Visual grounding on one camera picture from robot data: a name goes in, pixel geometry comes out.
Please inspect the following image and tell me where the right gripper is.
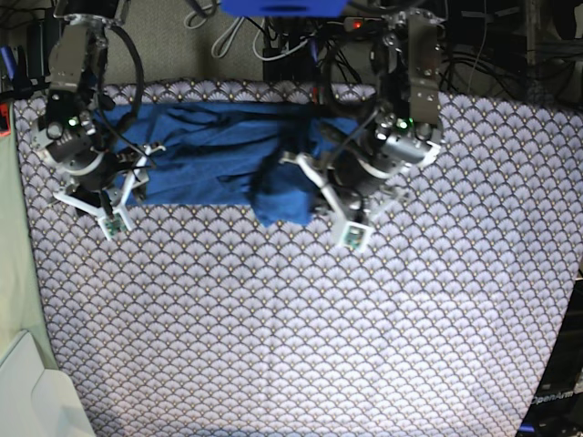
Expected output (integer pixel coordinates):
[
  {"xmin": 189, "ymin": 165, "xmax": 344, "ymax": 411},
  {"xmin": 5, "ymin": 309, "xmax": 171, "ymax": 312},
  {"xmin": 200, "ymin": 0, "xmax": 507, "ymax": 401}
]
[{"xmin": 40, "ymin": 145, "xmax": 153, "ymax": 214}]

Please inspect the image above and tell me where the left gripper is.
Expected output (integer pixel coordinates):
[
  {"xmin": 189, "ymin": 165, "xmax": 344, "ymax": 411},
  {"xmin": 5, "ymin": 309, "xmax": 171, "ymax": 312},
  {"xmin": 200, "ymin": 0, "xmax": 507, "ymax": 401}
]
[{"xmin": 313, "ymin": 149, "xmax": 410, "ymax": 216}]

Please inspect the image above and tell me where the blue long-sleeve T-shirt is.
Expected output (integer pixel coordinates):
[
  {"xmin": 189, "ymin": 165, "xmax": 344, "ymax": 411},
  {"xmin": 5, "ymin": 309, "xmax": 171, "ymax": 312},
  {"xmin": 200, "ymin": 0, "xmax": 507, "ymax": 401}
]
[{"xmin": 125, "ymin": 102, "xmax": 356, "ymax": 227}]

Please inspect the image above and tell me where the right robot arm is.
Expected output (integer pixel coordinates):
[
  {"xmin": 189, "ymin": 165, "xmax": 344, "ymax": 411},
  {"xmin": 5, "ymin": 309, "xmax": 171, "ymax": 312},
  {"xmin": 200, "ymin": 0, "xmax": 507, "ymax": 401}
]
[{"xmin": 31, "ymin": 1, "xmax": 148, "ymax": 219}]

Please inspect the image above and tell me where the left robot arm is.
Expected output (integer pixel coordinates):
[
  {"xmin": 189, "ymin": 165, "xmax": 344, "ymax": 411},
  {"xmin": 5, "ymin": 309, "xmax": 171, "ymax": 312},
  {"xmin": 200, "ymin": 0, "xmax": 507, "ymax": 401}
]
[{"xmin": 313, "ymin": 6, "xmax": 443, "ymax": 224}]

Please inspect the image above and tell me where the light green cloth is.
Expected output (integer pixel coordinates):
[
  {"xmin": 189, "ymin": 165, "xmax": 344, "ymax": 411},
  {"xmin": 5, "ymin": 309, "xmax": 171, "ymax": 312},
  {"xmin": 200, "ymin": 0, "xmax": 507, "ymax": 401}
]
[{"xmin": 1, "ymin": 133, "xmax": 58, "ymax": 370}]

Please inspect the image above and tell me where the fan-patterned tablecloth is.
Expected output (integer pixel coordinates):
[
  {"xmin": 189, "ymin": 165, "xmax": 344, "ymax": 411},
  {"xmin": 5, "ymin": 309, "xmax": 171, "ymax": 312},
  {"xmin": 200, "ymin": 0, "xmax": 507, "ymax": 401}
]
[{"xmin": 14, "ymin": 94, "xmax": 582, "ymax": 436}]

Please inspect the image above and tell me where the black OpenArm case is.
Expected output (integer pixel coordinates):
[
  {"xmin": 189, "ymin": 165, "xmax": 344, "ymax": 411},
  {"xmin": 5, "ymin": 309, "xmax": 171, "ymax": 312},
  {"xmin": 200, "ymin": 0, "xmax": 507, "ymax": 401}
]
[{"xmin": 517, "ymin": 278, "xmax": 582, "ymax": 436}]

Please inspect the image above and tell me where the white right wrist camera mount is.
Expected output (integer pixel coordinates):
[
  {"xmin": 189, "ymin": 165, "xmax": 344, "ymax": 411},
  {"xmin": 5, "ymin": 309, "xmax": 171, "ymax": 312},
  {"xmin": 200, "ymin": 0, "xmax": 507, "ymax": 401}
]
[{"xmin": 53, "ymin": 142, "xmax": 167, "ymax": 240}]

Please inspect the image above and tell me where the blue handled clamp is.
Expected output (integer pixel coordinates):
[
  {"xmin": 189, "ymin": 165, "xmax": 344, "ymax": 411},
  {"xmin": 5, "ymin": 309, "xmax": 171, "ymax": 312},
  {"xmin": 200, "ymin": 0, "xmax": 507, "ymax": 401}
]
[{"xmin": 1, "ymin": 46, "xmax": 34, "ymax": 101}]

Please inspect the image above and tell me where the black power strip red switch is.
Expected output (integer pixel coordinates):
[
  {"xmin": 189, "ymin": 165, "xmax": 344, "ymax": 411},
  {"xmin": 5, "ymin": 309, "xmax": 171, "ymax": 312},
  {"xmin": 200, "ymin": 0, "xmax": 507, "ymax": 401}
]
[{"xmin": 342, "ymin": 16, "xmax": 382, "ymax": 33}]

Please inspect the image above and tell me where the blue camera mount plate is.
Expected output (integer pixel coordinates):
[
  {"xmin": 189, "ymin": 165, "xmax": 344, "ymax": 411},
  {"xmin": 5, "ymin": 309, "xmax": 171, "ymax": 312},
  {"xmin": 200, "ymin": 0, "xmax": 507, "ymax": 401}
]
[{"xmin": 221, "ymin": 0, "xmax": 348, "ymax": 17}]

